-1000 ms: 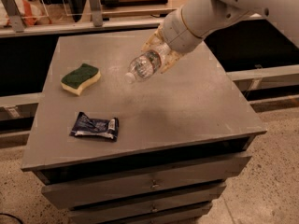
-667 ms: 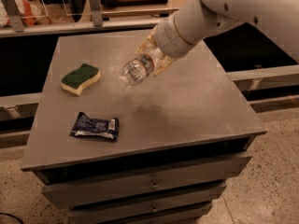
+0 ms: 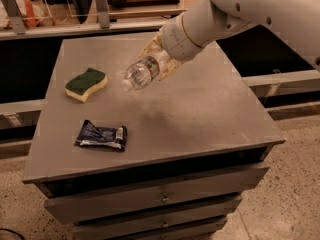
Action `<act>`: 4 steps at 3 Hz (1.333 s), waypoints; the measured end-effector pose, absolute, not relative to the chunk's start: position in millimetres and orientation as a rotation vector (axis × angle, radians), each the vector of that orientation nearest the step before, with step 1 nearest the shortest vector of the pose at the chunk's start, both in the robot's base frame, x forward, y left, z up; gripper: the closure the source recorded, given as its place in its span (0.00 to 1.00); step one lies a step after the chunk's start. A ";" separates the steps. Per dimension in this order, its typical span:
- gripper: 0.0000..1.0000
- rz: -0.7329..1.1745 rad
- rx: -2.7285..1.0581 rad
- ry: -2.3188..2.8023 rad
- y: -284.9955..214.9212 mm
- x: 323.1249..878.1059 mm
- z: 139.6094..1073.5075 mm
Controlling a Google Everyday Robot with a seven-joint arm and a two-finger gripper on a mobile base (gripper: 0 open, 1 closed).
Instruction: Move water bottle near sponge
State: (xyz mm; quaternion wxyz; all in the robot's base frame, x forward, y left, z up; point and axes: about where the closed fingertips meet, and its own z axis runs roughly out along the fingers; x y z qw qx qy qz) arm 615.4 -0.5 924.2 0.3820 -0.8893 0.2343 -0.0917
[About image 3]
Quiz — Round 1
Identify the grey drawer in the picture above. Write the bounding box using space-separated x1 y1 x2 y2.
111 216 227 240
45 163 268 224
74 195 242 240

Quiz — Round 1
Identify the middle grey drawer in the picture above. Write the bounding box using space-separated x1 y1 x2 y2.
74 195 242 240

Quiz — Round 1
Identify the black cable on floor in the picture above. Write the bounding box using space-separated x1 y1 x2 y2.
0 227 27 240

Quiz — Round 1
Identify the orange and white bag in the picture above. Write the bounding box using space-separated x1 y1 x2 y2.
0 0 55 30

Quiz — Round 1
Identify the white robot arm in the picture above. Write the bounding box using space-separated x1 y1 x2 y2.
139 0 320 78

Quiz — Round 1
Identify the green and yellow sponge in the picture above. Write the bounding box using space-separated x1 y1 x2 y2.
65 68 108 103

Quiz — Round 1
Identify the left metal bracket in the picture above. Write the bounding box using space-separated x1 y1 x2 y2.
1 0 27 35

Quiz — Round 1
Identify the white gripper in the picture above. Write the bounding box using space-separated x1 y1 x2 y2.
139 15 203 81

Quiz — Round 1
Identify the metal bracket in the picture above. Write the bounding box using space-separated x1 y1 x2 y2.
95 0 110 29
1 0 27 35

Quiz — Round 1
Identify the grey drawer cabinet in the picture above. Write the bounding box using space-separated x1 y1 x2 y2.
23 33 284 230

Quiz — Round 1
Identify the middle metal bracket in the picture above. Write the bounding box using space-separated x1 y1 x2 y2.
95 0 110 29

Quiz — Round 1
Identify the clear plastic water bottle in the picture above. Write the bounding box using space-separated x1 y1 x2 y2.
121 50 169 91

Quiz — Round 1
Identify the top grey drawer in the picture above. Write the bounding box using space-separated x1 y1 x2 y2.
45 163 268 224

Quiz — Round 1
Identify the bottom grey drawer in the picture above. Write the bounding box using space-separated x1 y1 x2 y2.
111 216 227 240

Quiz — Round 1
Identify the dark blue snack packet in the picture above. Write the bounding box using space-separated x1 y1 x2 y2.
74 120 127 151

